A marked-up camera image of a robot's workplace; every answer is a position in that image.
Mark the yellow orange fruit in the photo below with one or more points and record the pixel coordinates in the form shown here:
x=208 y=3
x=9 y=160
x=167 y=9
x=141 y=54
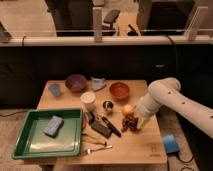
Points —
x=127 y=110

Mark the green plastic tray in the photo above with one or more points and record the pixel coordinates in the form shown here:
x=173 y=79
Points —
x=32 y=142

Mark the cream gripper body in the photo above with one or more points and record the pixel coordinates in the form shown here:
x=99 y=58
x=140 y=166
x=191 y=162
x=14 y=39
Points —
x=142 y=121

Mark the purple bowl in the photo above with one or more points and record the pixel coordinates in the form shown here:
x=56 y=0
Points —
x=76 y=82

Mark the yellow banana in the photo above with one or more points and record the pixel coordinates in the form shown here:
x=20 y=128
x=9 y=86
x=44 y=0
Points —
x=93 y=138

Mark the black office chair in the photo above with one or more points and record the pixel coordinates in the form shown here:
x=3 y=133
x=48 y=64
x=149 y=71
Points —
x=108 y=22

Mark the red bowl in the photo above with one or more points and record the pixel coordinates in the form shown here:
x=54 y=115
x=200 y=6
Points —
x=119 y=91

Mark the white cup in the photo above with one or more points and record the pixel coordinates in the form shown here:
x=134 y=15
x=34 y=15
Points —
x=88 y=99

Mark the small metal cup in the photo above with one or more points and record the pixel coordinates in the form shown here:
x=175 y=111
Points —
x=108 y=107

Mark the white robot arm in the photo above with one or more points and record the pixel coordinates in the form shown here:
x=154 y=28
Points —
x=166 y=92

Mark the blue sponge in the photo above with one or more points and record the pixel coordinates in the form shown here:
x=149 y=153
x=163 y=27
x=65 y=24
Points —
x=53 y=126

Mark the purple grape bunch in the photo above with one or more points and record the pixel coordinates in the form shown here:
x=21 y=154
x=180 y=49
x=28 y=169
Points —
x=129 y=123

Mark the silver fork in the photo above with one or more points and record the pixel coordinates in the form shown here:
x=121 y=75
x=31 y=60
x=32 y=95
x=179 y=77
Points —
x=90 y=151

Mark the dark rectangular block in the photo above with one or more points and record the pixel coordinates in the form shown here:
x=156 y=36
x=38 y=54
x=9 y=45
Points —
x=103 y=130

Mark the blue object on floor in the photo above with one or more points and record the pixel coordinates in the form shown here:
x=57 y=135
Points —
x=170 y=144

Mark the blue cup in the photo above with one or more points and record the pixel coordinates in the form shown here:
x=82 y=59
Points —
x=55 y=90

